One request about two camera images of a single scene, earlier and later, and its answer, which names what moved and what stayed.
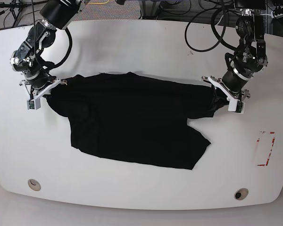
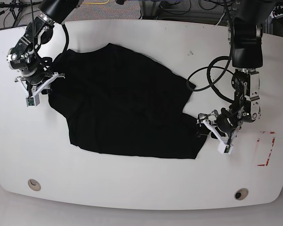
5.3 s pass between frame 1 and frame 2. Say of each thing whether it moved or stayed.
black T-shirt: moved
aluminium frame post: stayed
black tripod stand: stayed
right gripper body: moved
